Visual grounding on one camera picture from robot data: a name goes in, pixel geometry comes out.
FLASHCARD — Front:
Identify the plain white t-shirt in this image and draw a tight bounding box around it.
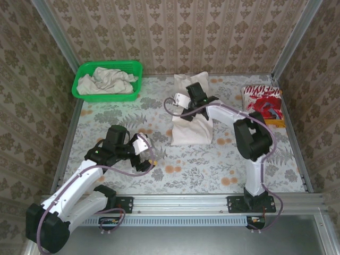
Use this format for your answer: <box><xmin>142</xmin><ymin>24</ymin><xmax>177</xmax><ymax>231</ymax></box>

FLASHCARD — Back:
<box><xmin>171</xmin><ymin>71</ymin><xmax>214</xmax><ymax>146</ymax></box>

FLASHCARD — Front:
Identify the floral patterned table cover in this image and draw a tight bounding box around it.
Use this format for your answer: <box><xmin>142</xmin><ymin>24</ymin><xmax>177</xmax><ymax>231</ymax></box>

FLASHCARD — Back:
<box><xmin>57</xmin><ymin>74</ymin><xmax>306</xmax><ymax>195</ymax></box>

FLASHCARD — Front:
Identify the green plastic basket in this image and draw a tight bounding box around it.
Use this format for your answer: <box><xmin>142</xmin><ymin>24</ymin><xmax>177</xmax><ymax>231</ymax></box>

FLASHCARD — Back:
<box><xmin>72</xmin><ymin>61</ymin><xmax>144</xmax><ymax>103</ymax></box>

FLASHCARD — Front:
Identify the folded white red-print t-shirt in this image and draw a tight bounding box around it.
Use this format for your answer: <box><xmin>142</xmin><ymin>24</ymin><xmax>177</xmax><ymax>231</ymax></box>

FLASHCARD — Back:
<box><xmin>241</xmin><ymin>84</ymin><xmax>283</xmax><ymax>121</ymax></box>

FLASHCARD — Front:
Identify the black wiring connector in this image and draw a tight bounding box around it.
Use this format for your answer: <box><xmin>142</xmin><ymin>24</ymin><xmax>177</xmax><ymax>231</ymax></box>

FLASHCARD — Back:
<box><xmin>246</xmin><ymin>215</ymin><xmax>267</xmax><ymax>230</ymax></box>
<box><xmin>98</xmin><ymin>216</ymin><xmax>123</xmax><ymax>231</ymax></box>

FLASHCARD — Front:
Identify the crumpled white t-shirt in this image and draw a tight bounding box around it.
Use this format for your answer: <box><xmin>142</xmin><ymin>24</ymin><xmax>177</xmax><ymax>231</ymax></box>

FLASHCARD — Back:
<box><xmin>76</xmin><ymin>66</ymin><xmax>139</xmax><ymax>95</ymax></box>

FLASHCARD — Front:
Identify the grey metal panel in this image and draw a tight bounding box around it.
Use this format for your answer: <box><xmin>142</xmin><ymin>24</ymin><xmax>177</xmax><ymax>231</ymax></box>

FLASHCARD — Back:
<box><xmin>23</xmin><ymin>215</ymin><xmax>340</xmax><ymax>255</ymax></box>

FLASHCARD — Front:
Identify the right black wrist camera box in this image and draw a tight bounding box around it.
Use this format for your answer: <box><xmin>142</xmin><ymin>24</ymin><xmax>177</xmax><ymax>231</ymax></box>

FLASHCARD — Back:
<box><xmin>185</xmin><ymin>82</ymin><xmax>208</xmax><ymax>103</ymax></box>

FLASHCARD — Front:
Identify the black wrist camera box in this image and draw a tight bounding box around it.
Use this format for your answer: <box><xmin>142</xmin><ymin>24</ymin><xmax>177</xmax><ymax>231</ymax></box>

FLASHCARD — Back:
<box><xmin>185</xmin><ymin>82</ymin><xmax>208</xmax><ymax>103</ymax></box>
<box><xmin>104</xmin><ymin>125</ymin><xmax>131</xmax><ymax>146</ymax></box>

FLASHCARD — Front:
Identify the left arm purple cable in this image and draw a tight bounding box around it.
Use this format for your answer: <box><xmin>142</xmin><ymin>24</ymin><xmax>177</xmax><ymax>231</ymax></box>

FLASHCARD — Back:
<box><xmin>36</xmin><ymin>134</ymin><xmax>156</xmax><ymax>254</ymax></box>

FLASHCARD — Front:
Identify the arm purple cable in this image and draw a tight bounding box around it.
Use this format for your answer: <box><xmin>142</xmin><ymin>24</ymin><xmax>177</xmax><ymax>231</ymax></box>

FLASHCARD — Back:
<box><xmin>36</xmin><ymin>134</ymin><xmax>156</xmax><ymax>254</ymax></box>
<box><xmin>163</xmin><ymin>97</ymin><xmax>284</xmax><ymax>234</ymax></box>

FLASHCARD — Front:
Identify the left black wrist camera box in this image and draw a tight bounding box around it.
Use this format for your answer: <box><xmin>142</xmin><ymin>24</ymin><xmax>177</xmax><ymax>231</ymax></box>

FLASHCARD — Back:
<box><xmin>104</xmin><ymin>125</ymin><xmax>131</xmax><ymax>146</ymax></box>

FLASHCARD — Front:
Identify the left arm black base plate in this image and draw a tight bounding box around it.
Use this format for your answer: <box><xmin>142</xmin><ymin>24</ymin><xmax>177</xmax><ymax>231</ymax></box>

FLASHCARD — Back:
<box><xmin>86</xmin><ymin>195</ymin><xmax>134</xmax><ymax>214</ymax></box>

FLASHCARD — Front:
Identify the aluminium table side rail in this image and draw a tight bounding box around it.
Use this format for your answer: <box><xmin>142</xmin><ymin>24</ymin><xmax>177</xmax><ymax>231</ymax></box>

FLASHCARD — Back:
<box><xmin>276</xmin><ymin>76</ymin><xmax>314</xmax><ymax>193</ymax></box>
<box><xmin>50</xmin><ymin>99</ymin><xmax>83</xmax><ymax>195</ymax></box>

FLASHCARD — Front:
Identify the aluminium mounting rail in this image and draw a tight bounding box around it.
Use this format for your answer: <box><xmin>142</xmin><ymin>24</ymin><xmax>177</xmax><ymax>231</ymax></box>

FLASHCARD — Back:
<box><xmin>39</xmin><ymin>194</ymin><xmax>325</xmax><ymax>215</ymax></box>

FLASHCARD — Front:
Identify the slotted grey cable duct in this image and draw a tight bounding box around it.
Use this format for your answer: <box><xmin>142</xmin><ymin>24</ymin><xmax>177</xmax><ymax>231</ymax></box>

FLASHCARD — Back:
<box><xmin>49</xmin><ymin>215</ymin><xmax>248</xmax><ymax>227</ymax></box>

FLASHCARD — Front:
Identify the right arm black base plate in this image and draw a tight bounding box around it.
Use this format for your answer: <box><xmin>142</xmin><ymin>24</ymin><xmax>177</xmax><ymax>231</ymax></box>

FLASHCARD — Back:
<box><xmin>227</xmin><ymin>195</ymin><xmax>277</xmax><ymax>214</ymax></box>

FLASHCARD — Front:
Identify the aluminium frame post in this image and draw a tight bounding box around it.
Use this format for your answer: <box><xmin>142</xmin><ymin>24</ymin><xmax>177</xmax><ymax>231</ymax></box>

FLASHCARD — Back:
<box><xmin>270</xmin><ymin>0</ymin><xmax>324</xmax><ymax>80</ymax></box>
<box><xmin>31</xmin><ymin>0</ymin><xmax>81</xmax><ymax>79</ymax></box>

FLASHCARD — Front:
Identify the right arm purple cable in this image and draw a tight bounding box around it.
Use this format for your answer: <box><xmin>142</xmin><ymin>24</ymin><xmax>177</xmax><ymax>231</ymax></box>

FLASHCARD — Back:
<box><xmin>163</xmin><ymin>97</ymin><xmax>284</xmax><ymax>234</ymax></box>

